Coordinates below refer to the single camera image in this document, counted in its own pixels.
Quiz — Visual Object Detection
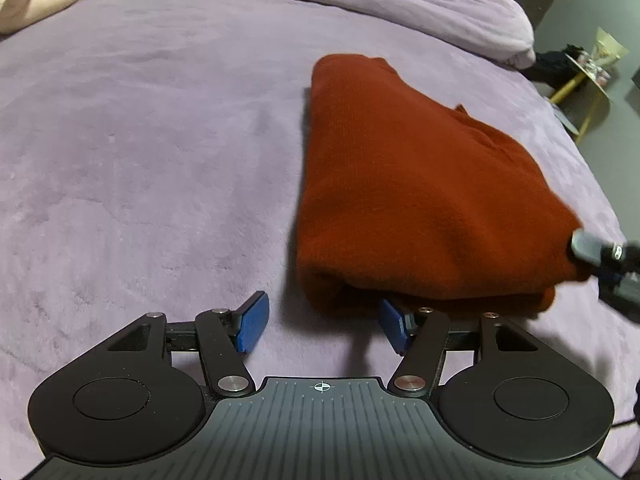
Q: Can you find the black cloth on table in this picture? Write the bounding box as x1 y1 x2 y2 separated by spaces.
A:
535 44 585 87

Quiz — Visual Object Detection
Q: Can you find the dark red knit sweater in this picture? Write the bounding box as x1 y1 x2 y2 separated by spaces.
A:
296 54 588 315

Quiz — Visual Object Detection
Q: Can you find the yellow side table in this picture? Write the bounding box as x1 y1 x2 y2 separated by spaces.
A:
548 54 610 144

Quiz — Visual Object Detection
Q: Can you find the cream paper bag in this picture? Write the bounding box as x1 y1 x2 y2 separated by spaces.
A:
591 27 629 68

